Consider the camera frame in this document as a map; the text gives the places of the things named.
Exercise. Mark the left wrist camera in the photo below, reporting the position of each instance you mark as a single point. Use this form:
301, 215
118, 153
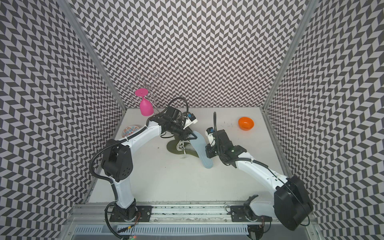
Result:
189, 120

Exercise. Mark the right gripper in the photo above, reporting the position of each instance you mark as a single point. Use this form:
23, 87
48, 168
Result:
208, 148

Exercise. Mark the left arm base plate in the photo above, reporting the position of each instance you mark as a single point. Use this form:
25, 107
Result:
144, 213

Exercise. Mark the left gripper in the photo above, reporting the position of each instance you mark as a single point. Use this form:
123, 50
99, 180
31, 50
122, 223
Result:
186, 133

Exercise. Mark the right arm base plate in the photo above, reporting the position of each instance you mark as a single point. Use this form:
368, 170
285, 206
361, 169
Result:
237, 213

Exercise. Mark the wire glass rack stand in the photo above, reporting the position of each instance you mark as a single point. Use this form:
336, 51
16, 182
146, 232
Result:
150, 82

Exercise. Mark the pink plastic wine glass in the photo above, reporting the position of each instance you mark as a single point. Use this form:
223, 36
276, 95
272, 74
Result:
146, 106

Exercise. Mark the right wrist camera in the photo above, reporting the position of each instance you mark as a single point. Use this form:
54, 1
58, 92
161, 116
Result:
210, 135

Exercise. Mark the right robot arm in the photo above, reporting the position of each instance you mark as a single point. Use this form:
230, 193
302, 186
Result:
287, 199

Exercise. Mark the orange bowl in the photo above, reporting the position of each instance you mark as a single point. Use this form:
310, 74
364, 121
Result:
246, 123

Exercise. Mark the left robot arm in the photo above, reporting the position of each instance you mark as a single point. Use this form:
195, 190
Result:
114, 163

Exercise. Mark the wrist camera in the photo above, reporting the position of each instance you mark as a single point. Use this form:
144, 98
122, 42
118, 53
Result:
210, 135
189, 120

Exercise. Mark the aluminium mounting rail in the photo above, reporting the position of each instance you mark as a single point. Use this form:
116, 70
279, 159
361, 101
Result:
162, 213

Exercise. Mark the patterned small plate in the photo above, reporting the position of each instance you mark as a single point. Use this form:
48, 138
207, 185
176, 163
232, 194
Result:
127, 131

